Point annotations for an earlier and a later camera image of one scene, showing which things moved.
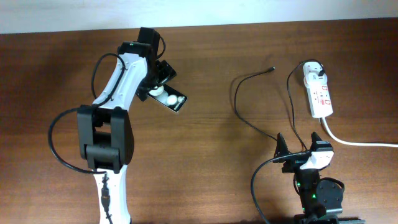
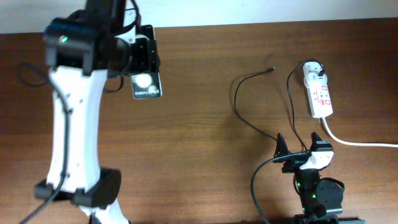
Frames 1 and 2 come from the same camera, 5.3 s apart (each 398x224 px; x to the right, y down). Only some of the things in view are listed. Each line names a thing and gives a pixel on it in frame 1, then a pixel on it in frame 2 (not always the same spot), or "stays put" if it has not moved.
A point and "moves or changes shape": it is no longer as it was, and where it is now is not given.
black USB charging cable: (288, 96) stays put
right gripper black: (293, 163) stays put
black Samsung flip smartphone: (168, 97) moves or changes shape
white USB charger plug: (313, 79) stays put
